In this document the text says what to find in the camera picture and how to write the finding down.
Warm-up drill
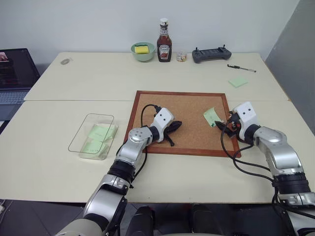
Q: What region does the ketchup bottle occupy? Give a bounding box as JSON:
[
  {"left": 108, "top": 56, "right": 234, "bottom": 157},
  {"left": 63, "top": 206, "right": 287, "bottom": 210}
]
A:
[{"left": 157, "top": 18, "right": 172, "bottom": 63}]

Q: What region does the open laptop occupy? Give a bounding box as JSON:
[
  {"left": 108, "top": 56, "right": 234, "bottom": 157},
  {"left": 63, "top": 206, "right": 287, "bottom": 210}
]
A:
[{"left": 0, "top": 48, "right": 41, "bottom": 121}]

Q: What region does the dark rounded shape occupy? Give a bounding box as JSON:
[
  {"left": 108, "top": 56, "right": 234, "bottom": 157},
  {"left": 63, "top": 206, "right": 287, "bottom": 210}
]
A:
[
  {"left": 132, "top": 206, "right": 156, "bottom": 236},
  {"left": 189, "top": 204, "right": 223, "bottom": 236}
]

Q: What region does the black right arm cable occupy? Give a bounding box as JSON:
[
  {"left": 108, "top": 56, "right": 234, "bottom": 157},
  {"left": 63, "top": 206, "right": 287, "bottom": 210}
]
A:
[{"left": 220, "top": 126, "right": 281, "bottom": 205}]

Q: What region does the green sticky note pad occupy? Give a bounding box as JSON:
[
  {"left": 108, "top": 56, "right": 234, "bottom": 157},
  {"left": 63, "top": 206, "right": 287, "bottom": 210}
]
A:
[{"left": 228, "top": 76, "right": 249, "bottom": 89}]

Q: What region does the wood-framed cork board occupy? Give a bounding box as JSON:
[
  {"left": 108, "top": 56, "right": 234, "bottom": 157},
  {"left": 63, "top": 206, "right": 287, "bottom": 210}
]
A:
[{"left": 122, "top": 90, "right": 242, "bottom": 158}]

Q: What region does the yellow sponge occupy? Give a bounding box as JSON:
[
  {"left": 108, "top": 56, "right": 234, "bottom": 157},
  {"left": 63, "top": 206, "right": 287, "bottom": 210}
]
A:
[{"left": 134, "top": 44, "right": 150, "bottom": 55}]

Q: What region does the green written sticky note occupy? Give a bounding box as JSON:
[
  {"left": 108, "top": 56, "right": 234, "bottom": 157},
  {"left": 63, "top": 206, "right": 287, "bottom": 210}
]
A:
[{"left": 203, "top": 106, "right": 220, "bottom": 128}]

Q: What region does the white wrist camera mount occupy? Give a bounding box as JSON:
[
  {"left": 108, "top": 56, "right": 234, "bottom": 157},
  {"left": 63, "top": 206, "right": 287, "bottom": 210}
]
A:
[
  {"left": 149, "top": 107, "right": 174, "bottom": 143},
  {"left": 232, "top": 101, "right": 259, "bottom": 141}
]

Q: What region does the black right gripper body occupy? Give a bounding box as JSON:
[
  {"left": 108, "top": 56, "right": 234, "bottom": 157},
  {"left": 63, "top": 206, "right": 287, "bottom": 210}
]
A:
[{"left": 225, "top": 112, "right": 243, "bottom": 140}]

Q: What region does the green note with writing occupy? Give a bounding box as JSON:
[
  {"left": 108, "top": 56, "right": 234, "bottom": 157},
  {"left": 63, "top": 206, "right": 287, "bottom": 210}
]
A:
[
  {"left": 88, "top": 124, "right": 117, "bottom": 143},
  {"left": 82, "top": 139, "right": 109, "bottom": 156}
]

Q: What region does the light green bowl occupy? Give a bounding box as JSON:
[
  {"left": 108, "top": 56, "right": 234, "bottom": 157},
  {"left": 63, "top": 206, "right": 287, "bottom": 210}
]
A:
[{"left": 130, "top": 41, "right": 156, "bottom": 62}]

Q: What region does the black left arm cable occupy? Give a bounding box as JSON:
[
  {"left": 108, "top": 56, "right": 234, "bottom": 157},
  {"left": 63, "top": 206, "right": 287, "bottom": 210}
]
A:
[{"left": 132, "top": 104, "right": 162, "bottom": 184}]

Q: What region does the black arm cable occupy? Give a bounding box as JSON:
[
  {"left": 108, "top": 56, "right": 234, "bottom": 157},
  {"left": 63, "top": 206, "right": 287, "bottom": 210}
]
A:
[
  {"left": 132, "top": 104, "right": 162, "bottom": 184},
  {"left": 220, "top": 126, "right": 281, "bottom": 205}
]

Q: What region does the grey handheld controller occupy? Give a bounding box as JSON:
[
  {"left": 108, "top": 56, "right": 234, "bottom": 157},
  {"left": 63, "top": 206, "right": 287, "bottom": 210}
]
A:
[{"left": 191, "top": 44, "right": 233, "bottom": 64}]

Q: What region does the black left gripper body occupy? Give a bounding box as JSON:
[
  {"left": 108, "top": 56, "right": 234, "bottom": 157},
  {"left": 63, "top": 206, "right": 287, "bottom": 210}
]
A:
[{"left": 163, "top": 120, "right": 177, "bottom": 136}]

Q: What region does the black pen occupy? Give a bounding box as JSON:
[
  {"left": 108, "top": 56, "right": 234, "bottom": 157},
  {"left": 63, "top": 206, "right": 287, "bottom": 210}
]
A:
[{"left": 227, "top": 63, "right": 257, "bottom": 73}]

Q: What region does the clear plastic box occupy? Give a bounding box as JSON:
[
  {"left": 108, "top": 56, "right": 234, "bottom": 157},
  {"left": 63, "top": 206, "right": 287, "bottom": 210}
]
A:
[{"left": 68, "top": 113, "right": 119, "bottom": 161}]

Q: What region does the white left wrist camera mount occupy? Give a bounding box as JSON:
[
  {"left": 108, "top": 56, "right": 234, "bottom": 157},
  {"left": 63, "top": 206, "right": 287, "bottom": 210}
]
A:
[{"left": 149, "top": 107, "right": 174, "bottom": 143}]

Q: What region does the beige robot torso shell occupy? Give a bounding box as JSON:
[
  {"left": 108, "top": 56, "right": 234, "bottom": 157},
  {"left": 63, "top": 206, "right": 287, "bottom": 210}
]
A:
[{"left": 55, "top": 218, "right": 105, "bottom": 236}]

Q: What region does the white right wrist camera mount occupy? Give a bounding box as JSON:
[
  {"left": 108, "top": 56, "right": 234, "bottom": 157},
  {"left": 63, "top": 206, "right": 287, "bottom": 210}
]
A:
[{"left": 232, "top": 101, "right": 259, "bottom": 141}]

